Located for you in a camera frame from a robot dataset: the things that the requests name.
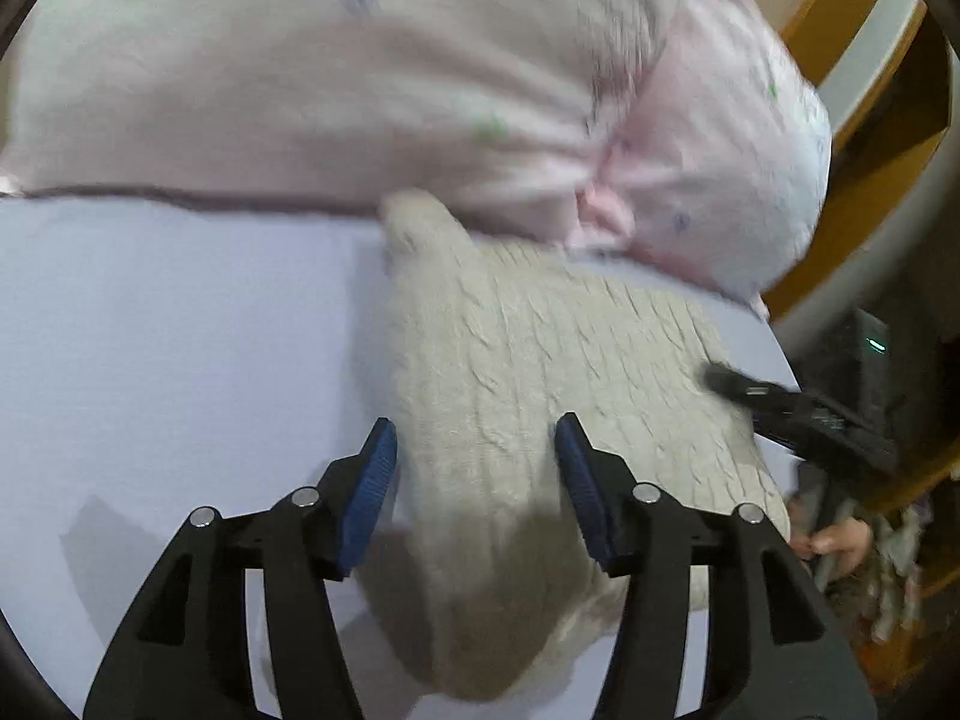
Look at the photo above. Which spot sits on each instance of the black device with green light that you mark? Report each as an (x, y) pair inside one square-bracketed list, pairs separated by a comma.
[(876, 367)]

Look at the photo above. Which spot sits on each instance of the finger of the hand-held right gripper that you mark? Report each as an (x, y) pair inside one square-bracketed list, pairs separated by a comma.
[(739, 386)]

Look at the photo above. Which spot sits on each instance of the white bed sheet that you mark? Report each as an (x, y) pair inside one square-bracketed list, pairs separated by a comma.
[(180, 345)]

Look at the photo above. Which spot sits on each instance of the person's right hand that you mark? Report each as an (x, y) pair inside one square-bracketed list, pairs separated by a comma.
[(836, 540)]

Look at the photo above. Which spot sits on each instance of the floral patterned cloth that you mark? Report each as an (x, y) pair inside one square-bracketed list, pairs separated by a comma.
[(892, 570)]

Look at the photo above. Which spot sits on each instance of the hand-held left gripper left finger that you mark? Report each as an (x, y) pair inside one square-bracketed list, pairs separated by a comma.
[(369, 480)]

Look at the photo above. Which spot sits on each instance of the pink patterned pillow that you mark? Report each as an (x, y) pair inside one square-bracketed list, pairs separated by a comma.
[(360, 75)]

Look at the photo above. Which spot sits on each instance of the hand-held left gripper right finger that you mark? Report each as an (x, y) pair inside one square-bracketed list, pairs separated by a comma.
[(581, 476)]

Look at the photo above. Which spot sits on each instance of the wooden bed frame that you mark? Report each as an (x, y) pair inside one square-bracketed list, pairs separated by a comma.
[(877, 195)]

